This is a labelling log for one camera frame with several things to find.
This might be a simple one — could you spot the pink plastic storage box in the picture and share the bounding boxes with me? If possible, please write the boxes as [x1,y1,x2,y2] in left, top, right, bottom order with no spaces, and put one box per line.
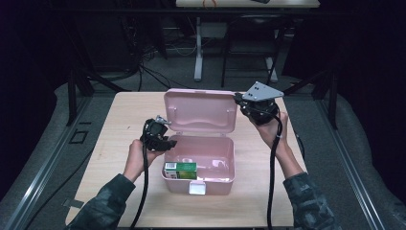
[160,87,239,196]

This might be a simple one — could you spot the aluminium floor rail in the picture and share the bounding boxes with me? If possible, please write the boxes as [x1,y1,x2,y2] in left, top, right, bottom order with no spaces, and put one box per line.
[314,95,388,230]
[3,95,94,230]

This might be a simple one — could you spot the hand-held gripper black cable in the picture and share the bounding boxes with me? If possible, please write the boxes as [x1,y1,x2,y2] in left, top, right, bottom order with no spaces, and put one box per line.
[266,106,284,230]
[128,121,151,230]

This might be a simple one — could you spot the person's right hand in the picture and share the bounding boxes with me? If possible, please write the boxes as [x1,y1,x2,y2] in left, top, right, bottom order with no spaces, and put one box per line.
[248,110,290,153]

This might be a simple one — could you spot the thin black floor cable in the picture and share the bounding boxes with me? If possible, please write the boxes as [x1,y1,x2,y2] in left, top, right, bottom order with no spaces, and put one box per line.
[294,131,306,161]

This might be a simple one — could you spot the black chair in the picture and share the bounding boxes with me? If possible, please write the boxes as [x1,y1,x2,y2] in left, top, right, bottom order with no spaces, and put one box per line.
[221,13,287,89]

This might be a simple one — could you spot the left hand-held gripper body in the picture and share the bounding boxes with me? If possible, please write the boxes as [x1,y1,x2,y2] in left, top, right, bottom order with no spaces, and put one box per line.
[139,115,173,152]

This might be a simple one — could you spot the black metal stand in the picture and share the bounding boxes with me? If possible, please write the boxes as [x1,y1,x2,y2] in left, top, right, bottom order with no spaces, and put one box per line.
[64,67,129,127]
[280,67,340,130]

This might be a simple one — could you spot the person's left hand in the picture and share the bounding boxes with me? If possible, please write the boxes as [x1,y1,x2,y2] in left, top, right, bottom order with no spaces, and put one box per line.
[122,139,166,184]

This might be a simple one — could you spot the right hand-held gripper black cable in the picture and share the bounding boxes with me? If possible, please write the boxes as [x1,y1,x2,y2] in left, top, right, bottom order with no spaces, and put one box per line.
[266,106,284,230]

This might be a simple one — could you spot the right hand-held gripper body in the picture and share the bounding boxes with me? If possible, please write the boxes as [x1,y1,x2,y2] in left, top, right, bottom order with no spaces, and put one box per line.
[238,80,284,127]

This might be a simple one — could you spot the left hand-held gripper black cable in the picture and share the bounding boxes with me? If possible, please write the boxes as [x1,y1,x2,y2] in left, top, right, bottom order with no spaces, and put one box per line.
[128,121,151,230]

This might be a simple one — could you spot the white box under desk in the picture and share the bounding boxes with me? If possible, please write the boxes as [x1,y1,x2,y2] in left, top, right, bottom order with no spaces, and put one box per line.
[200,21,228,40]

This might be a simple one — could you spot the green and white carton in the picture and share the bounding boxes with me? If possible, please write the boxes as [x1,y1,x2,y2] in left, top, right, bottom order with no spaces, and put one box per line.
[163,161,198,181]

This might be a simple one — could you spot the white desk with white legs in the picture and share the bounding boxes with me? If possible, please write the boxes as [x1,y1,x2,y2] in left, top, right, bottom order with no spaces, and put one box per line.
[175,0,321,83]

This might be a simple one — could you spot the grey tape strip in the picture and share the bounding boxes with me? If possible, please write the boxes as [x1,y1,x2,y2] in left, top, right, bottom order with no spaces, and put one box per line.
[62,197,85,210]

